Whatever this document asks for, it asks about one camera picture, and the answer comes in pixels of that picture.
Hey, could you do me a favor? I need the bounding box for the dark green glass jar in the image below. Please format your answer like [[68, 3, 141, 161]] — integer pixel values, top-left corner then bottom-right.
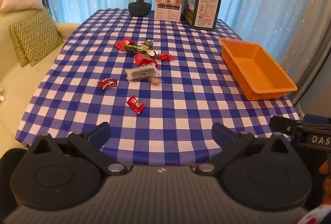
[[128, 0, 152, 17]]

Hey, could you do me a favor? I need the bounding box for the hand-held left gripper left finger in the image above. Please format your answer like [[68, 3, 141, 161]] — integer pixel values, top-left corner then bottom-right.
[[24, 122, 128, 176]]

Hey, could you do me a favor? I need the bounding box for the printed clothing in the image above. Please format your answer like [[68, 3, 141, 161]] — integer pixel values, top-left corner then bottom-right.
[[296, 203, 331, 224]]

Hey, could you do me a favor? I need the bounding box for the orange plastic tray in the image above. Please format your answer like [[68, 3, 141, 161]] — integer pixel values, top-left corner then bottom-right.
[[217, 37, 298, 102]]

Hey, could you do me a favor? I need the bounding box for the green carton box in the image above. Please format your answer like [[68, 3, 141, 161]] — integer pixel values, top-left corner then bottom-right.
[[182, 0, 223, 30]]

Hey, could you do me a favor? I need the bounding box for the white carton box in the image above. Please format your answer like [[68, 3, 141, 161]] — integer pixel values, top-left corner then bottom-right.
[[154, 0, 185, 22]]

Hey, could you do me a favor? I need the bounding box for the pale green sofa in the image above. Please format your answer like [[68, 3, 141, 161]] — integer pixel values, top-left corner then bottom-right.
[[0, 8, 80, 160]]

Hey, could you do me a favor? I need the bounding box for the person's right hand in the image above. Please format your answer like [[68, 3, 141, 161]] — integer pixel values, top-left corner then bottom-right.
[[319, 159, 331, 182]]

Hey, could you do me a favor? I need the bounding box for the green zigzag pillow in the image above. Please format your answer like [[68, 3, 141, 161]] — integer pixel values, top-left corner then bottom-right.
[[9, 10, 64, 66], [10, 30, 29, 68]]

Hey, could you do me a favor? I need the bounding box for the clear grey snack packet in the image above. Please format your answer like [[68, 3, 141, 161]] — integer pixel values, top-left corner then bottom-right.
[[125, 65, 160, 82]]

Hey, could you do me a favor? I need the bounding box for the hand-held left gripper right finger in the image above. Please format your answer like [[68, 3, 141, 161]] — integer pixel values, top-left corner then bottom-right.
[[195, 122, 295, 175]]

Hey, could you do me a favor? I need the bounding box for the green and white snack packet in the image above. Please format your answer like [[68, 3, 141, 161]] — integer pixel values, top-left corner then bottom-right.
[[124, 44, 159, 59]]

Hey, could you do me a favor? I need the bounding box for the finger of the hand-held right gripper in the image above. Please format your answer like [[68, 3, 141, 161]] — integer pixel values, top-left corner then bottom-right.
[[300, 113, 331, 125], [270, 115, 302, 136]]

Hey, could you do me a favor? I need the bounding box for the blue checked tablecloth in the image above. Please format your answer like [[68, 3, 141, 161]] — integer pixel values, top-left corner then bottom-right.
[[14, 8, 302, 165]]

